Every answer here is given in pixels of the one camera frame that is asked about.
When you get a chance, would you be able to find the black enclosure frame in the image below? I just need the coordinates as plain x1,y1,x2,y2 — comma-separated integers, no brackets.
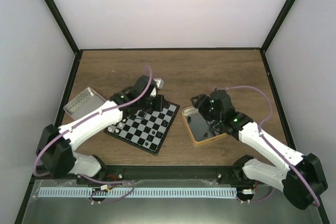
14,0,330,224

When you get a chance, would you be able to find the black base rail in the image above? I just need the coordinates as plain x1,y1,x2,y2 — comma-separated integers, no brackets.
76,165,266,186

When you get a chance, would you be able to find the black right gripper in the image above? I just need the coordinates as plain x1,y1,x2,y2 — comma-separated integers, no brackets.
191,94,223,123

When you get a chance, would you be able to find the light blue slotted strip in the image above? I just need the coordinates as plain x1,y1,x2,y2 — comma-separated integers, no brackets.
38,187,237,199

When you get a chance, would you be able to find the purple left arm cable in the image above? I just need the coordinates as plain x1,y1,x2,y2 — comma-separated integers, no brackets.
33,65,154,177

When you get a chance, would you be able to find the black white chessboard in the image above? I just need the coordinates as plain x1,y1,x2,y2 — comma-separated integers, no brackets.
104,102,180,156

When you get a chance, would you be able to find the silver metal tray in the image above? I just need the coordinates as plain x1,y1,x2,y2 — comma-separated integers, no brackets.
64,87,106,120

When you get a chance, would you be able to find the tan metal tray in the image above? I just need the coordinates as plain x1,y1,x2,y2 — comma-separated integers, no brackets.
182,106,228,147

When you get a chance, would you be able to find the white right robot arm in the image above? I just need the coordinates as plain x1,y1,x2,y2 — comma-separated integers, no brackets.
191,88,328,210

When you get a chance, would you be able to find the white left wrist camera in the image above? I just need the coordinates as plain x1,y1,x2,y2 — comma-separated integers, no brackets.
151,78,164,97

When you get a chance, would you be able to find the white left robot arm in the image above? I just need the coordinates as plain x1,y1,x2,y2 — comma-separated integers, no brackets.
35,76,165,184

